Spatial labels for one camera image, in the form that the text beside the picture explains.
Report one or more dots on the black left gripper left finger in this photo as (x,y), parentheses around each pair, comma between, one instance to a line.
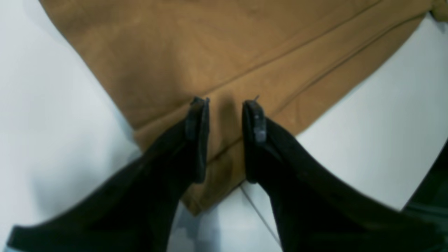
(133,210)

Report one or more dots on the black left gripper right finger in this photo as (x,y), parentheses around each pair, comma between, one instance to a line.
(314,211)

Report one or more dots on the brown t-shirt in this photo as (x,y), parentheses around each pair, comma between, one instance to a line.
(300,56)

